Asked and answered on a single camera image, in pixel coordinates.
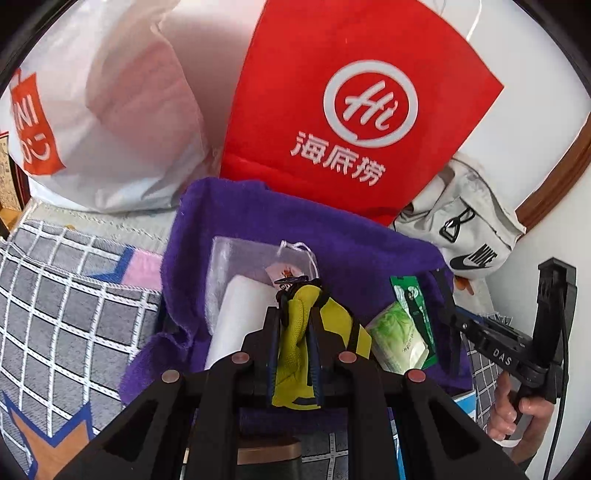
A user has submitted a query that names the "yellow glove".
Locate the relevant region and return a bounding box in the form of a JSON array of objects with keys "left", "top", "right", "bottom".
[{"left": 270, "top": 284, "right": 372, "bottom": 409}]

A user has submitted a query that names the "white tissue pack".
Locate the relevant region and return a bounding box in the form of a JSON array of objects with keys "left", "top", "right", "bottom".
[{"left": 203, "top": 274, "right": 280, "bottom": 370}]

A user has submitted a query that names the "brown patterned box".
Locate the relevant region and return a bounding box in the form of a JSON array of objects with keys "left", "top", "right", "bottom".
[{"left": 0, "top": 131, "right": 28, "bottom": 213}]

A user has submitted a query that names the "wooden headboard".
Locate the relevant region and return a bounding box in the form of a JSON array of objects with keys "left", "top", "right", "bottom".
[{"left": 515, "top": 134, "right": 591, "bottom": 234}]

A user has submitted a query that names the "clear plastic bag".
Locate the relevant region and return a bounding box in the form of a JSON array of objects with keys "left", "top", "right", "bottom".
[{"left": 205, "top": 235, "right": 319, "bottom": 333}]

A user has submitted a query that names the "wooden furniture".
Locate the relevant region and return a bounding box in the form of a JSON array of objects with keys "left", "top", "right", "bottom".
[{"left": 0, "top": 207, "right": 28, "bottom": 238}]

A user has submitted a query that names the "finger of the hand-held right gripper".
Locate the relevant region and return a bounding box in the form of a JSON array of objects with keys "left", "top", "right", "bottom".
[{"left": 431, "top": 268, "right": 465, "bottom": 377}]

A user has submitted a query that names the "person's right hand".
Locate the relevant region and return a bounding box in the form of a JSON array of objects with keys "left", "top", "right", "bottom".
[{"left": 487, "top": 369, "right": 561, "bottom": 464}]

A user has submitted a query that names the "grey fabric bag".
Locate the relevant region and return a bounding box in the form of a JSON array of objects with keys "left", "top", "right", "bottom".
[{"left": 392, "top": 152, "right": 527, "bottom": 282}]

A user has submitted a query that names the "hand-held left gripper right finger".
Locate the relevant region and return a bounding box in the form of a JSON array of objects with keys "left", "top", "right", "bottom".
[{"left": 307, "top": 307, "right": 532, "bottom": 480}]

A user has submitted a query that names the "green snack packet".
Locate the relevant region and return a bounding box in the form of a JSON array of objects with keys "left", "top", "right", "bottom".
[{"left": 367, "top": 274, "right": 439, "bottom": 374}]

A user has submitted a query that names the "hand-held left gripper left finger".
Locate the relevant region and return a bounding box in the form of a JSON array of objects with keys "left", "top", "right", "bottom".
[{"left": 55, "top": 307, "right": 284, "bottom": 480}]

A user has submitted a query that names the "red shopping bag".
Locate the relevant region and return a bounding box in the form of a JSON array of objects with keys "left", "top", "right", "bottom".
[{"left": 219, "top": 0, "right": 505, "bottom": 227}]

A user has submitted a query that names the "black cable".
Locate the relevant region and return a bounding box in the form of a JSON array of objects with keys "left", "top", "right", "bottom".
[{"left": 542, "top": 277, "right": 571, "bottom": 480}]

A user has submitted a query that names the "purple towel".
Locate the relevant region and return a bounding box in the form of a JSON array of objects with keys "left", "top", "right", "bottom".
[{"left": 119, "top": 178, "right": 476, "bottom": 437}]

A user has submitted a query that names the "white plastic bag orange label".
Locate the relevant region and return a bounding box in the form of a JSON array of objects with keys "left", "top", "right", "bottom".
[{"left": 0, "top": 0, "right": 213, "bottom": 214}]

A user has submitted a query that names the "black brown-edged case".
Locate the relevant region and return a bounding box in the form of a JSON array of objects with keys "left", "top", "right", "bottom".
[{"left": 235, "top": 438, "right": 303, "bottom": 480}]

